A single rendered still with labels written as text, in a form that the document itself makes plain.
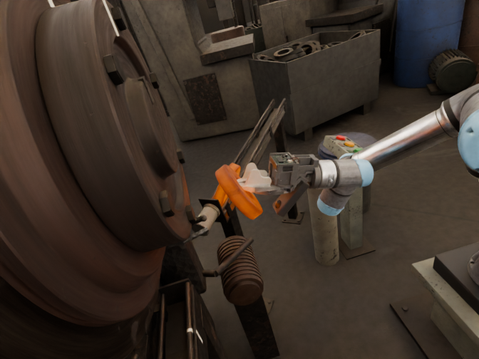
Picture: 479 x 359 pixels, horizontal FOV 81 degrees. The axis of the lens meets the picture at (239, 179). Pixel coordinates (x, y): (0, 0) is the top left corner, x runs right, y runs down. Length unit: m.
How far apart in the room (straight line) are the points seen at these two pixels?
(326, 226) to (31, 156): 1.26
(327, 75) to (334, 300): 1.88
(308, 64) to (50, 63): 2.38
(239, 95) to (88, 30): 2.83
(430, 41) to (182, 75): 2.50
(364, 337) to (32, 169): 1.31
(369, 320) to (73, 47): 1.36
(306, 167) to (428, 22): 3.03
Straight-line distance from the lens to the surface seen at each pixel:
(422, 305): 1.48
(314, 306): 1.45
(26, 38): 0.28
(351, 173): 0.76
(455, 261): 1.19
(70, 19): 0.29
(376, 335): 1.40
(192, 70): 3.06
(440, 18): 3.64
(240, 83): 3.03
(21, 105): 0.23
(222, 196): 0.92
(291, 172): 0.68
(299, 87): 2.54
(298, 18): 4.36
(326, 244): 1.46
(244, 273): 0.91
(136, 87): 0.33
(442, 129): 0.81
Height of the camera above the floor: 1.22
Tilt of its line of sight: 31 degrees down
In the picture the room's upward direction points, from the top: 15 degrees counter-clockwise
